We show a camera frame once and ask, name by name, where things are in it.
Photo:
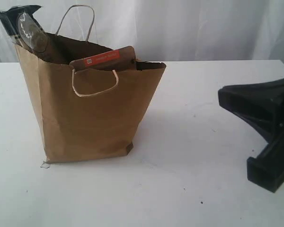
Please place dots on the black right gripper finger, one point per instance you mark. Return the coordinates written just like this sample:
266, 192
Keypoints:
260, 105
267, 169

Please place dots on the brown kraft stand-up pouch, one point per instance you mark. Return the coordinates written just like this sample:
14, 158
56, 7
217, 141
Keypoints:
119, 60

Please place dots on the brown paper shopping bag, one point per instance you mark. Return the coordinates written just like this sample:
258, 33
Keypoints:
87, 114

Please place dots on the spaghetti packet orange and blue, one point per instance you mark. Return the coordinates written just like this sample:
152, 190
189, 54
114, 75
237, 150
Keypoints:
24, 30

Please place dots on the torn white paper scrap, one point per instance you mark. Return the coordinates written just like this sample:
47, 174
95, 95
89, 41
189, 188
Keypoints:
45, 165

